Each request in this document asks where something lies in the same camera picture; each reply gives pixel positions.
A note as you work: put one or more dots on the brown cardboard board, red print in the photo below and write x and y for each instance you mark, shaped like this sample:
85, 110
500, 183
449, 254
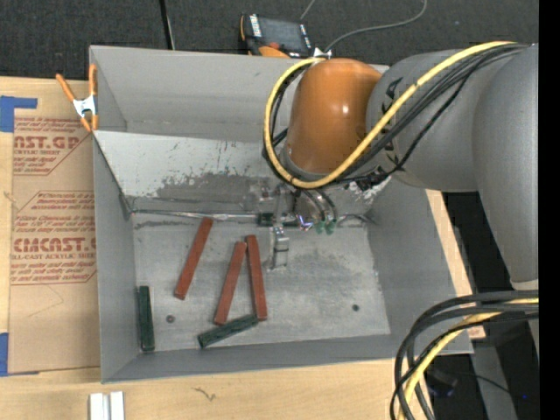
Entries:
52, 313

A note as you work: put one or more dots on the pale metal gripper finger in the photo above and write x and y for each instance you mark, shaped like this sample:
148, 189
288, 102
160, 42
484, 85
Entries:
275, 245
284, 256

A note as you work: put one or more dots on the black cylinder on white bracket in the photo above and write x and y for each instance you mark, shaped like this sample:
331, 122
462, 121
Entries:
372, 185

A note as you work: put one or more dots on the red-brown flat block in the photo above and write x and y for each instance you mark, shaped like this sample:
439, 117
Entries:
193, 258
256, 278
230, 283

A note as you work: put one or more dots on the dark green flat block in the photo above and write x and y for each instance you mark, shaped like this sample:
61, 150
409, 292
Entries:
227, 331
145, 318

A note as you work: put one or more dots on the grey metal bin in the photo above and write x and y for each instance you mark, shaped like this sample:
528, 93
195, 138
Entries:
315, 287

